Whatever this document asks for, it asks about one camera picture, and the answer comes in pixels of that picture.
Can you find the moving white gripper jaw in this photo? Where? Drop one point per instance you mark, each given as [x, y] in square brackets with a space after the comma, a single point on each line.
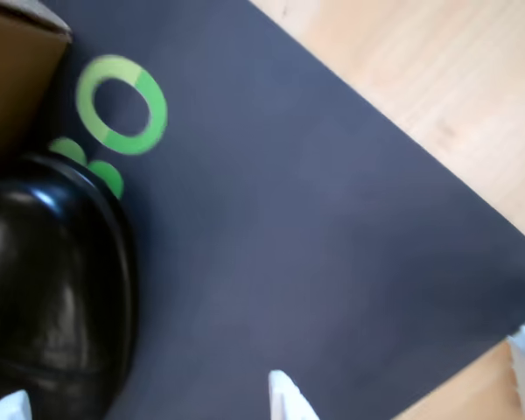
[9, 409]

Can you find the fixed white gripper jaw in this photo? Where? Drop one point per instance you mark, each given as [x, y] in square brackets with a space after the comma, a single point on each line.
[289, 400]

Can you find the black leather dress shoe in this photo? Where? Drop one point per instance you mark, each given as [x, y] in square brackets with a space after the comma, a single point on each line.
[48, 262]

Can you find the open cardboard box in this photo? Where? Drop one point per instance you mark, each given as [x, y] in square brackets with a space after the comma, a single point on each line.
[13, 87]

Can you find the black WOWROBO mat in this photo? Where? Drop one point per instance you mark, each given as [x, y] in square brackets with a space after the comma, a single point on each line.
[289, 219]

